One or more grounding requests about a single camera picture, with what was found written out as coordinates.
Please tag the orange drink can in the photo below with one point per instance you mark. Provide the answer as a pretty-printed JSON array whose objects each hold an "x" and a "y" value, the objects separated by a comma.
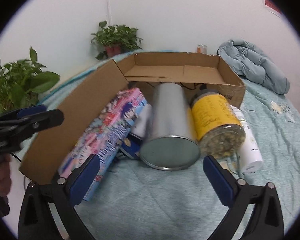
[{"x": 202, "y": 48}]

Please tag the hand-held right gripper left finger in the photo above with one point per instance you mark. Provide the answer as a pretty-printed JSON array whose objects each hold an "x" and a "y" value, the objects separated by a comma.
[{"x": 86, "y": 180}]

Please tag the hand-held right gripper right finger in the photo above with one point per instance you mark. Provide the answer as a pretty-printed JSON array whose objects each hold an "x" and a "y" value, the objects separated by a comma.
[{"x": 218, "y": 182}]

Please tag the small-leaf plant in red pot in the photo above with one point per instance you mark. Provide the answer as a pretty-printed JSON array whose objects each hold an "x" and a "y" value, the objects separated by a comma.
[{"x": 115, "y": 37}]

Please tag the red wall sign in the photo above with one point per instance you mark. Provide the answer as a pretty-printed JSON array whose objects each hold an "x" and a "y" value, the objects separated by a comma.
[{"x": 272, "y": 5}]

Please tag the brown cardboard box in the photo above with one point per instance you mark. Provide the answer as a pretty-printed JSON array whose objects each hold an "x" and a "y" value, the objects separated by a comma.
[{"x": 77, "y": 110}]

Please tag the colourful cartoon printed box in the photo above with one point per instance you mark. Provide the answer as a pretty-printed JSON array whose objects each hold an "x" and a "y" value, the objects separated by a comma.
[{"x": 110, "y": 130}]

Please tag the teal printed blanket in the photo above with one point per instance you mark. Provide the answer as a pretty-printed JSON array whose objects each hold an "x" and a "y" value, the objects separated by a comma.
[{"x": 152, "y": 200}]

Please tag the person's left hand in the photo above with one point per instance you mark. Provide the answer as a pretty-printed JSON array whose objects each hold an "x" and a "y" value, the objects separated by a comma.
[{"x": 2, "y": 177}]

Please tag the yellow label jar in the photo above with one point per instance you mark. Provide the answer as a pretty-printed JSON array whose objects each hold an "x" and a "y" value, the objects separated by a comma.
[{"x": 212, "y": 115}]

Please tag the large-leaf green plant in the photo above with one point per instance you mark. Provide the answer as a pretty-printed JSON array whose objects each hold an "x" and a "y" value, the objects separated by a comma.
[{"x": 22, "y": 80}]

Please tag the white spray bottle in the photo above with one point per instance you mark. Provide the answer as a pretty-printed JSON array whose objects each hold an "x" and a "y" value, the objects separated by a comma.
[{"x": 250, "y": 147}]

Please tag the light blue duvet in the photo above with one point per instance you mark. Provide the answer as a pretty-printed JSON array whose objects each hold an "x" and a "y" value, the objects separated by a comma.
[{"x": 252, "y": 62}]

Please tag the silver metal can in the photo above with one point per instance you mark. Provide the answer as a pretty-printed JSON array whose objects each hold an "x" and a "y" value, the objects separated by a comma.
[{"x": 167, "y": 115}]

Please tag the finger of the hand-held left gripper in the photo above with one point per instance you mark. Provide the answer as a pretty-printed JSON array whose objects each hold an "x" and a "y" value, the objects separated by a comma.
[
  {"x": 30, "y": 111},
  {"x": 47, "y": 120}
]

